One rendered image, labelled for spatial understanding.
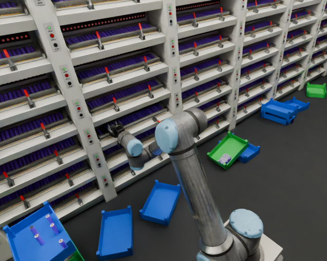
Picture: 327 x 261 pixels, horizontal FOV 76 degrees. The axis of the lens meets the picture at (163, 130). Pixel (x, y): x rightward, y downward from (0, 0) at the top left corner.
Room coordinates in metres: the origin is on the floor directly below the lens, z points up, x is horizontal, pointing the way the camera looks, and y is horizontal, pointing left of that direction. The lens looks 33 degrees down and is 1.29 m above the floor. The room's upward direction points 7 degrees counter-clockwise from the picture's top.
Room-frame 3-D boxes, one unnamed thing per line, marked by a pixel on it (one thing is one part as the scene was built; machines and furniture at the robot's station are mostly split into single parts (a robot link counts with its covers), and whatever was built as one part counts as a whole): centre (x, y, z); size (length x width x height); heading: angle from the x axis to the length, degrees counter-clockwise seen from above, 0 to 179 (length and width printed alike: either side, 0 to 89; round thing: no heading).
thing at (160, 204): (1.00, 0.08, 0.04); 0.30 x 0.20 x 0.08; 156
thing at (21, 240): (0.57, 0.61, 0.44); 0.30 x 0.20 x 0.08; 40
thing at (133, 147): (1.01, 0.20, 0.56); 0.12 x 0.09 x 0.10; 32
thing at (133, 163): (1.01, 0.18, 0.45); 0.12 x 0.09 x 0.12; 125
